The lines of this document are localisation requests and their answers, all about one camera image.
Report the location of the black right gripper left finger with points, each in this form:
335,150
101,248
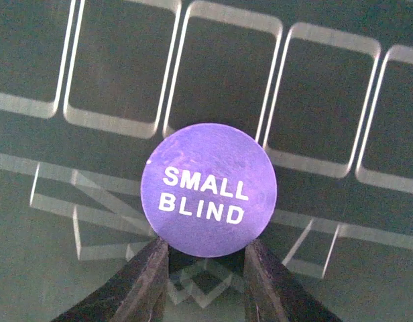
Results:
137,292

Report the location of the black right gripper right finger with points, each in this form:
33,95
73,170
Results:
273,294

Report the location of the purple small blind button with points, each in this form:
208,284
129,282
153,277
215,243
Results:
208,190

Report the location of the black round poker mat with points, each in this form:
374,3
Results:
88,90

